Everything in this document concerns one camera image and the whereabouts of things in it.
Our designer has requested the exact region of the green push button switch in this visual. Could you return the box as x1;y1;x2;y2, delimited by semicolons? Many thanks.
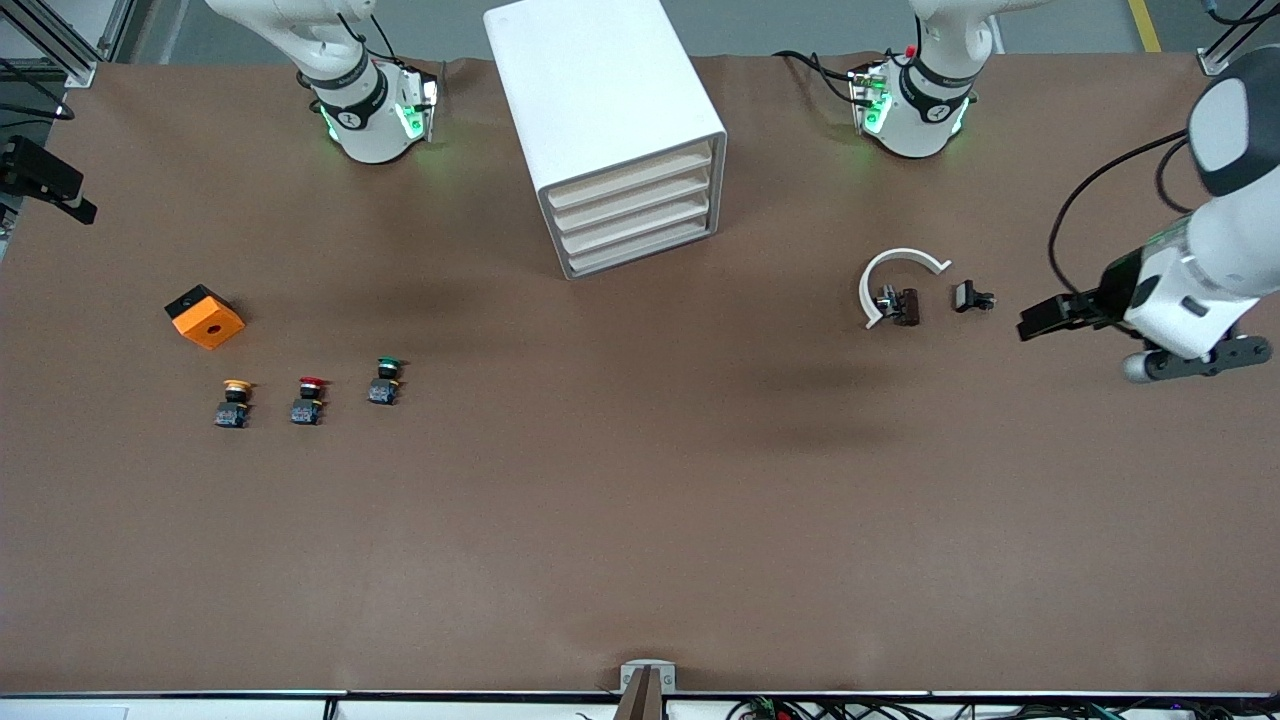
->
367;356;404;407

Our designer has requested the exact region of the white plastic cabinet drawer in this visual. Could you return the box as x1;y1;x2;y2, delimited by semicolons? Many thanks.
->
546;142;715;211
563;213;717;278
551;166;715;233
557;190;715;255

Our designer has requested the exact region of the white drawer cabinet shell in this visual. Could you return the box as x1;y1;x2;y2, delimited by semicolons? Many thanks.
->
483;0;728;282

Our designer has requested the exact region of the brown connector block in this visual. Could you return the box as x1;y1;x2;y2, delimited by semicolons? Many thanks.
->
875;285;921;328

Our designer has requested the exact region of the white curved plastic clip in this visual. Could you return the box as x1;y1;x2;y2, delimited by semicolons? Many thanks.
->
858;247;953;331

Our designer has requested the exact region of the orange box with hole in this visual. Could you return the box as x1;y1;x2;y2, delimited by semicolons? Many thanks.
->
164;284;246;351

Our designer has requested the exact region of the brown table cover mat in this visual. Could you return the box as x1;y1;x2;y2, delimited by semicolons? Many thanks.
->
0;55;1280;696

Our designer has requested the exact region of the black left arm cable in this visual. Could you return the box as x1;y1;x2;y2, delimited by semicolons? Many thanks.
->
1048;130;1201;301

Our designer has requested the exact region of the aluminium frame post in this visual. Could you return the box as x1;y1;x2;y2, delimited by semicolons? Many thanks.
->
0;0;136;89
1195;0;1280;79

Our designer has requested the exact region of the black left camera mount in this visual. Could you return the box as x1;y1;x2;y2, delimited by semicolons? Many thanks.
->
1143;335;1274;382

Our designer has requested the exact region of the yellow push button switch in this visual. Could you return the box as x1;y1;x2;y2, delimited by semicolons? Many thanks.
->
214;378;256;429

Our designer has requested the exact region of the red push button switch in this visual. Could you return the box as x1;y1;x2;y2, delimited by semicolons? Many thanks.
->
290;376;332;426

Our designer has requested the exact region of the black base cable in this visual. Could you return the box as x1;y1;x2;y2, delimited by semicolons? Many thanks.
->
773;50;863;106

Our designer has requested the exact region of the white table edge rail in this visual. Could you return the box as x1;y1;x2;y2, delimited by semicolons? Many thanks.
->
0;689;1280;720

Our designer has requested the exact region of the grey metal bracket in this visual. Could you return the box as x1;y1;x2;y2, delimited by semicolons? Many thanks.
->
619;659;677;694

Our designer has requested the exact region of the brown tapered post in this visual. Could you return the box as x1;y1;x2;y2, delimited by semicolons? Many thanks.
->
613;667;668;720

